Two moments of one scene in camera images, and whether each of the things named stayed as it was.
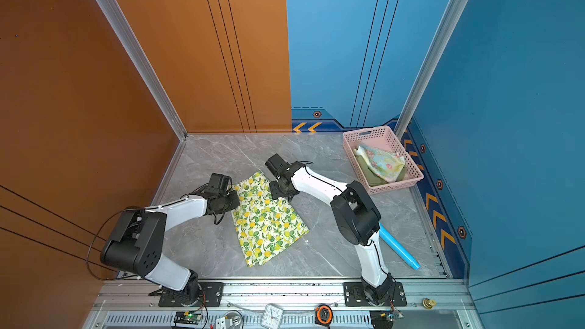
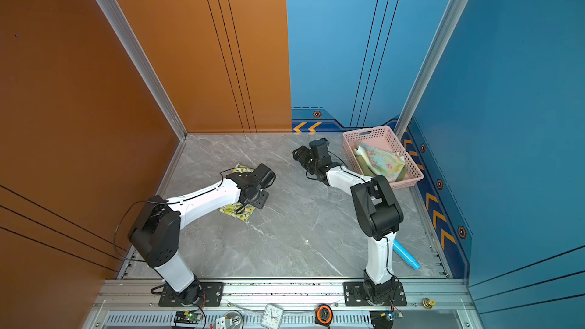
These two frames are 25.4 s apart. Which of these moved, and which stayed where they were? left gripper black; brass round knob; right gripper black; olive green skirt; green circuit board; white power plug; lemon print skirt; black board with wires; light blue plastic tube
Moved: right gripper black; left gripper black; lemon print skirt
Stayed: black board with wires; white power plug; light blue plastic tube; olive green skirt; green circuit board; brass round knob
